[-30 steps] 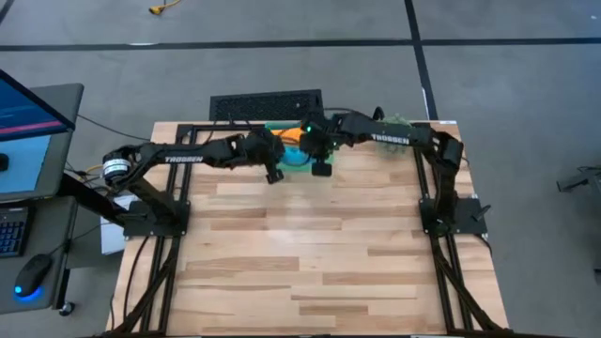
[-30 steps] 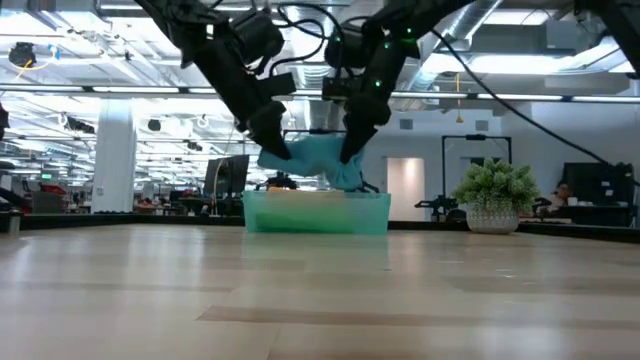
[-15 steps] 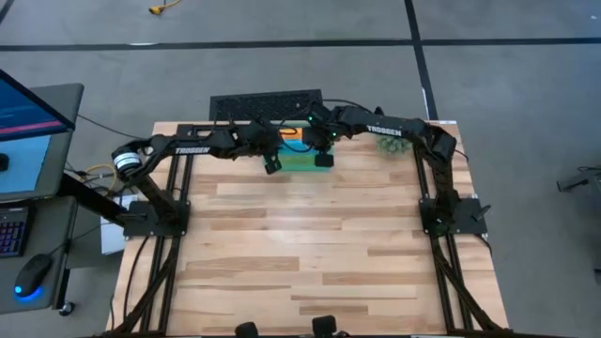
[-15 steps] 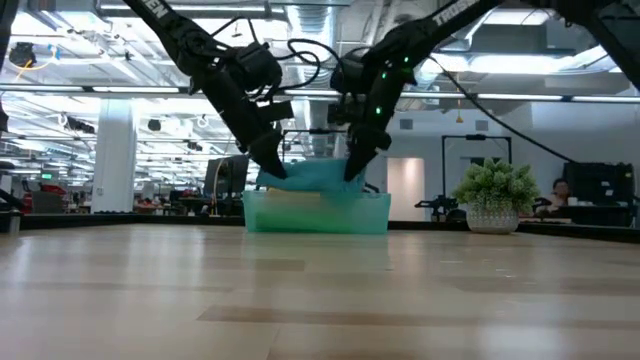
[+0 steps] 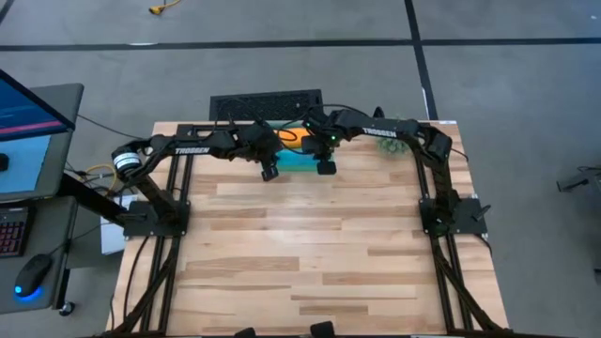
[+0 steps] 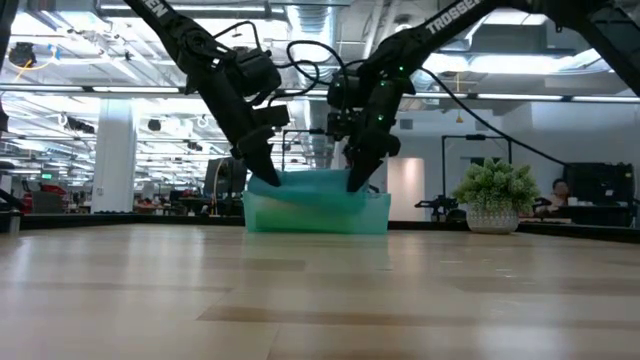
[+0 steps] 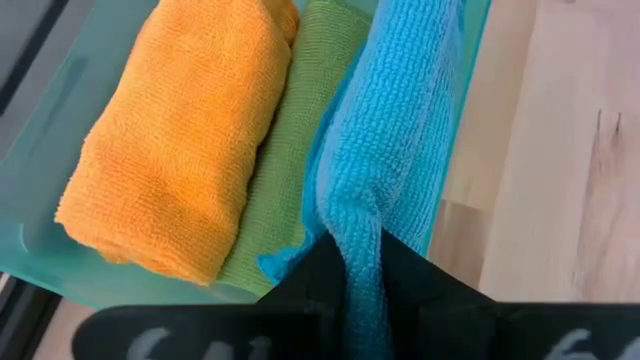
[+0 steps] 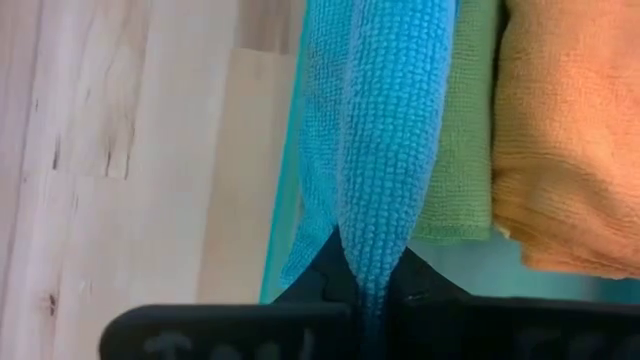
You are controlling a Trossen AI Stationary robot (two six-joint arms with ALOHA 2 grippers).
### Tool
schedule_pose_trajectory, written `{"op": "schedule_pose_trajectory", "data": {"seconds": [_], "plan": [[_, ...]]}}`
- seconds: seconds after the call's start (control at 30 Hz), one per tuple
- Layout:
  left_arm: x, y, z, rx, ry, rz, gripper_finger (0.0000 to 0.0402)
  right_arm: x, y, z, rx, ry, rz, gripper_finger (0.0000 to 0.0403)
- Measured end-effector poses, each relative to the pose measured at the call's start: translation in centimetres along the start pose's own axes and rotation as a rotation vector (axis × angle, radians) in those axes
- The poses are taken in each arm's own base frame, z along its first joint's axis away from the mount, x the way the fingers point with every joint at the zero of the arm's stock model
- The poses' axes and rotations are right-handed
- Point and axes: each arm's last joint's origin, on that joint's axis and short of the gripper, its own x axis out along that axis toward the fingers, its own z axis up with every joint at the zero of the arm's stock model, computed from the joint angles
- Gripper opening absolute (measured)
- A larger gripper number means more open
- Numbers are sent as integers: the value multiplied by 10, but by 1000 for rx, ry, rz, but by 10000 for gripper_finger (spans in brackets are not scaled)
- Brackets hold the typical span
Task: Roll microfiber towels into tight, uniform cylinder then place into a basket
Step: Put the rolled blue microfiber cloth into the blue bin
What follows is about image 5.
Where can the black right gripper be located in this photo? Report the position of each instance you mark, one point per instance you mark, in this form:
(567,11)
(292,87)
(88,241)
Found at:
(321,133)

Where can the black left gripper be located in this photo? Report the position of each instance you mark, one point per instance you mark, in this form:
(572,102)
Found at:
(258,141)

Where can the orange microfiber towel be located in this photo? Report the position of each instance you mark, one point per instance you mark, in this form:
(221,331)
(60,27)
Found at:
(296,143)

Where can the blue microfiber towel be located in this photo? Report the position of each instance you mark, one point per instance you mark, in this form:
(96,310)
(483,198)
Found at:
(298,160)

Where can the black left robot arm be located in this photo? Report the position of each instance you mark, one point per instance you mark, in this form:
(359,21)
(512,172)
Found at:
(188,145)

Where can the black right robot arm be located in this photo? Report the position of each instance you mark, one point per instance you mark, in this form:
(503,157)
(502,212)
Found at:
(399,131)

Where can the teal translucent plastic basket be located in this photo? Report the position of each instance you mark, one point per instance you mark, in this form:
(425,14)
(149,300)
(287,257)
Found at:
(282,123)

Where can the small green artificial plant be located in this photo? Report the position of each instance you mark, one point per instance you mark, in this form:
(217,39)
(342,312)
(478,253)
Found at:
(393,146)

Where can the white box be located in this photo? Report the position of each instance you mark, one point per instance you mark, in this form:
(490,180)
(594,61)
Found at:
(112,239)

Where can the black rounded object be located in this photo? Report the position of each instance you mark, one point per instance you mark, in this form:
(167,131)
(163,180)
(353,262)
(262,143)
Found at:
(322,330)
(245,333)

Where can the black monitor with dark screen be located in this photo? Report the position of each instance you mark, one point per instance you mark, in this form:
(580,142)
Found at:
(28,112)

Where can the black desk castor wheel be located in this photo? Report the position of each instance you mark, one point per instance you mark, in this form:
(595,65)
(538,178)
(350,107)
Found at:
(66,308)

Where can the grey desk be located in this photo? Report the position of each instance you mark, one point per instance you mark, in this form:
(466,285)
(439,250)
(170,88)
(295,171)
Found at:
(51,300)

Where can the black computer mouse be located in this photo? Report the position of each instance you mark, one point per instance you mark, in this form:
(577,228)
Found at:
(33,274)

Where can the black keyboard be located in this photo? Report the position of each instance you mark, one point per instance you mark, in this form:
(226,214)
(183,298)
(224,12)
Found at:
(11,232)

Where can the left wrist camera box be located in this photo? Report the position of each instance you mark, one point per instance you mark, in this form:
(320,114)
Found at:
(270,173)

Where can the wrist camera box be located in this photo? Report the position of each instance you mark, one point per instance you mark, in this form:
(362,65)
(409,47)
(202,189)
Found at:
(326,167)
(270,173)

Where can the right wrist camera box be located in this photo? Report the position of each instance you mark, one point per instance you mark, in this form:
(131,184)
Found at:
(326,167)

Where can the black mounting bracket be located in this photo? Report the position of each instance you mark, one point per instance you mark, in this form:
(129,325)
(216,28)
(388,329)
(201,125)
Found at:
(378,112)

